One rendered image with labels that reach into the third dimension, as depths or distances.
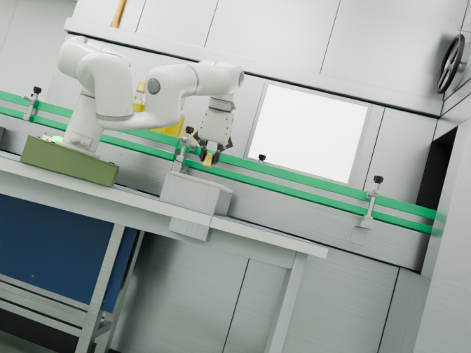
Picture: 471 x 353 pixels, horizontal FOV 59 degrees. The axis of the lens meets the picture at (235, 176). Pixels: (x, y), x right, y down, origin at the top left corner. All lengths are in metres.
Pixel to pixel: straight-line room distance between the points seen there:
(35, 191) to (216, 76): 0.57
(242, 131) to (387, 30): 0.70
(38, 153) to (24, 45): 5.01
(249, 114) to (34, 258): 0.96
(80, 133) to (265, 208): 0.65
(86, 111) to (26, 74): 4.76
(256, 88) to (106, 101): 0.87
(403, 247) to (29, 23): 5.50
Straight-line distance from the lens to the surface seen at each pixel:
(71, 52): 1.17
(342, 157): 1.67
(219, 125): 1.30
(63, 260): 1.60
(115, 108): 0.99
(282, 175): 1.48
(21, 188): 1.25
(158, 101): 1.00
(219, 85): 1.13
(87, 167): 1.16
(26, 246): 1.68
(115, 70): 0.97
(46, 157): 1.18
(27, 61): 6.04
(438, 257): 1.35
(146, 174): 1.46
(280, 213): 1.46
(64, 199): 1.23
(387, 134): 1.74
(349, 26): 1.86
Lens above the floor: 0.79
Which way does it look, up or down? 4 degrees up
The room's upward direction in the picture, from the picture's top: 16 degrees clockwise
